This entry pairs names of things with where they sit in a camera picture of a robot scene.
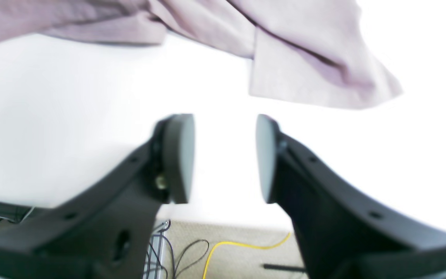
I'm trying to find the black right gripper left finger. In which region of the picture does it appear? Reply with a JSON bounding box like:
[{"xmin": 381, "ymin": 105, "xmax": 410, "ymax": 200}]
[{"xmin": 0, "ymin": 114, "xmax": 195, "ymax": 279}]

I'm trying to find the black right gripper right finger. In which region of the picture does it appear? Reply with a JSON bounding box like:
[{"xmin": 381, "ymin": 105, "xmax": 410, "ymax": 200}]
[{"xmin": 256, "ymin": 114, "xmax": 446, "ymax": 279}]

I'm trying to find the mauve t-shirt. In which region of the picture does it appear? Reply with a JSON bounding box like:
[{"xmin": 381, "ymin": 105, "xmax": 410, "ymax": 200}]
[{"xmin": 0, "ymin": 0, "xmax": 403, "ymax": 109}]

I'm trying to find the yellow cable on floor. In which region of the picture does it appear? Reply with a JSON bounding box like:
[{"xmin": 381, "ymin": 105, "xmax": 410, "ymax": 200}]
[{"xmin": 202, "ymin": 232, "xmax": 292, "ymax": 279}]

